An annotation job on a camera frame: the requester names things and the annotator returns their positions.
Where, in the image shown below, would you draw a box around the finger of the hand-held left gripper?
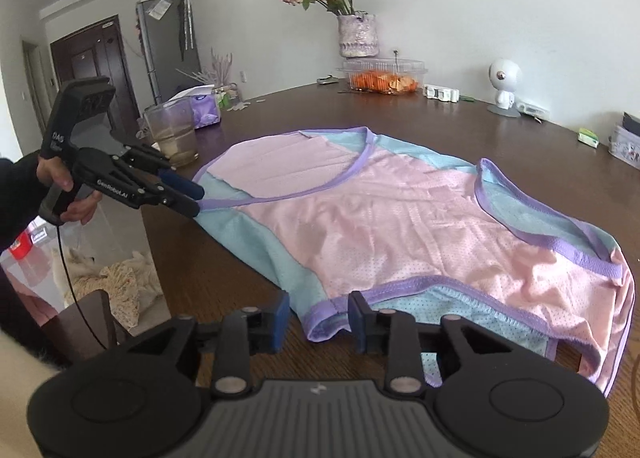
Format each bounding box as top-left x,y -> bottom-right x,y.
119,142 -> 206,201
126,180 -> 202,219

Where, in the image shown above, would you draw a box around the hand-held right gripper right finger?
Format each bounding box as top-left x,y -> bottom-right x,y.
348,290 -> 516,397

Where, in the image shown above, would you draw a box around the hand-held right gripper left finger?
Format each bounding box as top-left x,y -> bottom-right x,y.
125,290 -> 292,400

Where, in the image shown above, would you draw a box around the pink and blue mesh garment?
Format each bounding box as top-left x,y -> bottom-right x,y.
192,127 -> 637,398

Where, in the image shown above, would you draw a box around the person's left forearm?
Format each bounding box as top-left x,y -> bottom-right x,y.
0,150 -> 48,251

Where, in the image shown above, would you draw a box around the person's left hand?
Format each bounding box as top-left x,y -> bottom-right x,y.
36,155 -> 101,226

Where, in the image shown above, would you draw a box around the dark brown door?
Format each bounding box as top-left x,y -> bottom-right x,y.
49,14 -> 141,123

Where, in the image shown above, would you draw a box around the clear plastic cup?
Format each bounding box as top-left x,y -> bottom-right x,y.
144,102 -> 201,169

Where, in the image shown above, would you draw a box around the purple tissue pack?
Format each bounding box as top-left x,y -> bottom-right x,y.
187,94 -> 222,129

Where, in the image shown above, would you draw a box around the white sheet of paper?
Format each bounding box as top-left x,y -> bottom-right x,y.
162,85 -> 221,103

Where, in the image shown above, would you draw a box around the grey refrigerator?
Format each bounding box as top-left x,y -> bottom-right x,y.
136,0 -> 203,106

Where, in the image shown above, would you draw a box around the white dried branches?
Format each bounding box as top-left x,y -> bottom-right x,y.
177,50 -> 236,88

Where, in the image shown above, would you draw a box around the brown wooden chair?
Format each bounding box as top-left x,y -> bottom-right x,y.
42,288 -> 131,364

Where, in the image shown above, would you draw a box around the pile of tangerines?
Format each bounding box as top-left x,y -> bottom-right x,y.
352,72 -> 420,93

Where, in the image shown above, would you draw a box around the mottled white flower vase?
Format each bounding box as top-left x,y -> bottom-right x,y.
337,12 -> 379,58

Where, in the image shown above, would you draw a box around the clear plastic food container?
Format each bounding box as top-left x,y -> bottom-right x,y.
336,58 -> 430,94

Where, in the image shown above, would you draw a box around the white fluffy cloth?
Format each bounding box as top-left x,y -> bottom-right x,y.
0,330 -> 63,458

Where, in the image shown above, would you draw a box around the white plastic device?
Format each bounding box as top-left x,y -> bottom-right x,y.
424,84 -> 461,102

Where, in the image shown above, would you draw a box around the white round-headed robot toy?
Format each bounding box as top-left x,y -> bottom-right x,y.
487,58 -> 523,117

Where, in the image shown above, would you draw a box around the printed tin box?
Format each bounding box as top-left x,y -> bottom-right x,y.
608,124 -> 640,163

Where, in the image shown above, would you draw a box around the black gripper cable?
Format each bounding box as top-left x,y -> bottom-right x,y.
54,223 -> 110,353

